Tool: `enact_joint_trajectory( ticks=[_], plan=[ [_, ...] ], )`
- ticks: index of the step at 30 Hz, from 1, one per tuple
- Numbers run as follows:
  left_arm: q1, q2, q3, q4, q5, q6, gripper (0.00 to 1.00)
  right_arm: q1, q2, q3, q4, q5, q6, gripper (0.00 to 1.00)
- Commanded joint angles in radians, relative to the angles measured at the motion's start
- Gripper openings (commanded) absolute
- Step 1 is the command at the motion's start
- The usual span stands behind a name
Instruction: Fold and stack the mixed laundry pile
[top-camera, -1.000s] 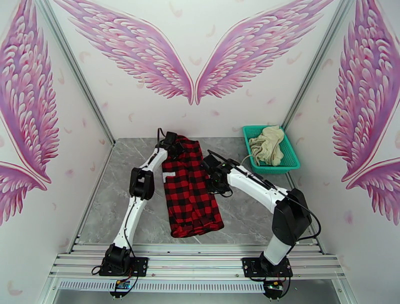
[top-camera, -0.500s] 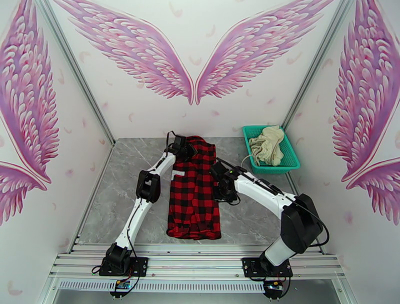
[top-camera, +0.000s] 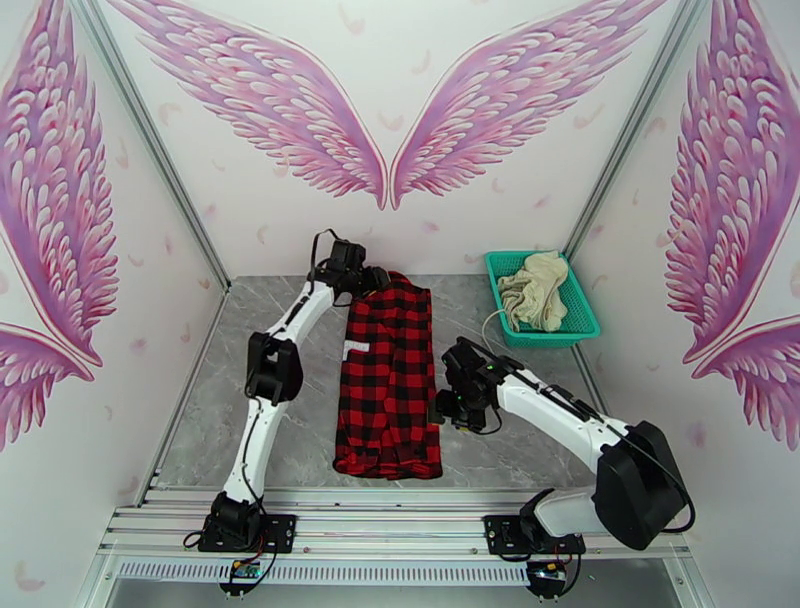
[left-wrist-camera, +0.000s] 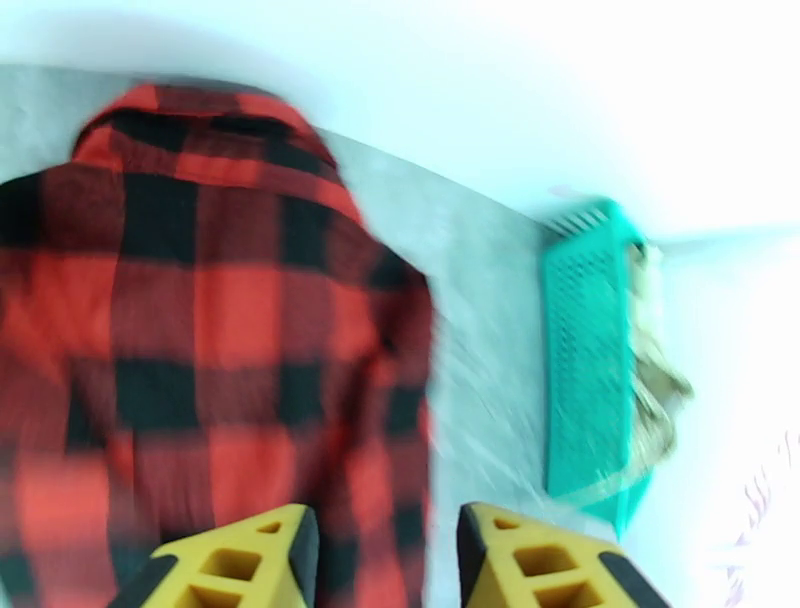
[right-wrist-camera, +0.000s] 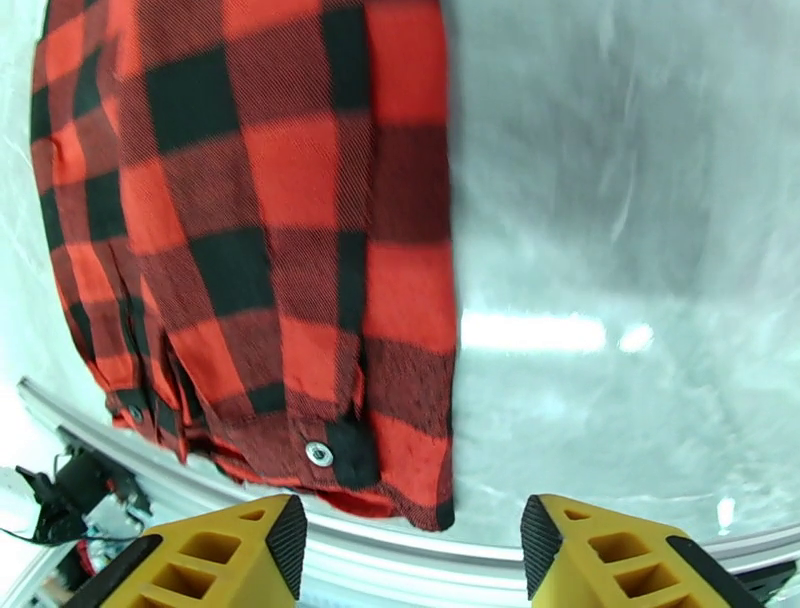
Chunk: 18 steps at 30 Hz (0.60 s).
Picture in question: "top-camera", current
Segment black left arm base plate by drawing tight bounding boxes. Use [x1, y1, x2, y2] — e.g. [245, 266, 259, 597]
[198, 513, 297, 555]

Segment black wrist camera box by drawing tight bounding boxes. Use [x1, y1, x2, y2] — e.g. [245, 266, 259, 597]
[443, 340, 484, 376]
[327, 240, 368, 270]

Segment white slotted cable duct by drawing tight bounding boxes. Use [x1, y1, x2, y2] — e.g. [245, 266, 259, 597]
[117, 559, 533, 587]

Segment aluminium corner post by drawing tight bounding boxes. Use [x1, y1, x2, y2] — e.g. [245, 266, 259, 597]
[564, 0, 715, 259]
[67, 0, 234, 294]

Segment cream fabric garment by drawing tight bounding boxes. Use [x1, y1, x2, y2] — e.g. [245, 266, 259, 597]
[481, 249, 571, 348]

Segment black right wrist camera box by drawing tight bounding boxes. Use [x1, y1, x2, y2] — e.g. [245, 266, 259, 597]
[443, 340, 484, 376]

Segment aluminium rail frame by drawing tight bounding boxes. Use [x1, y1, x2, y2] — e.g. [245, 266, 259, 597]
[96, 487, 692, 561]

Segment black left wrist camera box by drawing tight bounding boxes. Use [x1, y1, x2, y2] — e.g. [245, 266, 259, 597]
[327, 240, 368, 270]

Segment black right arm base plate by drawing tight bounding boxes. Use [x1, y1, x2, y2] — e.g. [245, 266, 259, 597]
[484, 513, 587, 558]

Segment teal plastic basket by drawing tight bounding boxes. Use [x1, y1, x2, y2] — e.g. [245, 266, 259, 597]
[485, 249, 603, 350]

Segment red black plaid shirt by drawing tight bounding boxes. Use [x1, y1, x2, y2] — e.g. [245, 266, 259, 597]
[332, 271, 445, 481]

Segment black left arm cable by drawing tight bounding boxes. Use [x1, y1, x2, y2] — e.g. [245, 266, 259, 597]
[310, 229, 344, 279]

